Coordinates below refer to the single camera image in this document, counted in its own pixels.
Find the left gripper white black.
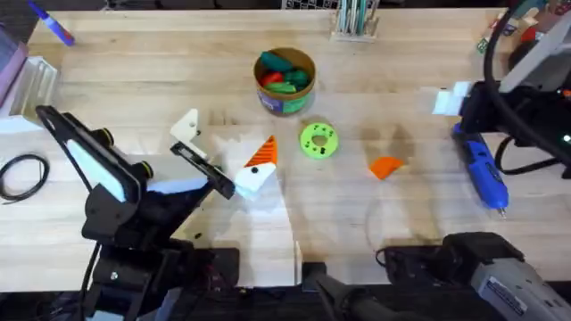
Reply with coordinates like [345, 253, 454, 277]
[82, 108, 278, 247]

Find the blue electric screwdriver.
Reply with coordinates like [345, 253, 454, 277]
[451, 123, 510, 220]

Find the heap of toy blocks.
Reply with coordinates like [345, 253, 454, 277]
[476, 0, 571, 55]

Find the brown tub with toy vegetables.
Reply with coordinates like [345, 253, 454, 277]
[252, 46, 318, 117]

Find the green disc with holes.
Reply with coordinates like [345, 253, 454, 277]
[299, 122, 340, 161]

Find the orange ribbed wedge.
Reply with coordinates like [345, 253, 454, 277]
[368, 155, 405, 181]

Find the small peg rack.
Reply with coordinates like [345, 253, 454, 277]
[329, 0, 382, 44]

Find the left wrist black upright plate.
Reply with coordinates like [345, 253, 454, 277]
[36, 105, 143, 204]

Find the clear plastic box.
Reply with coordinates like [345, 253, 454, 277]
[0, 55, 60, 135]

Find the blue marker pen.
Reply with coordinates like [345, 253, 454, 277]
[26, 0, 76, 47]

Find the purple box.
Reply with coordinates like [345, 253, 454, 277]
[0, 24, 29, 109]

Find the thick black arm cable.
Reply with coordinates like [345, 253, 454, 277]
[483, 0, 571, 164]

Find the thin black cable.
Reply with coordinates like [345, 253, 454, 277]
[493, 135, 571, 177]

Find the wire grid rack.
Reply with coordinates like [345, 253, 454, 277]
[280, 0, 341, 11]

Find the black cable loop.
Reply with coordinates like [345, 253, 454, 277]
[0, 153, 51, 204]

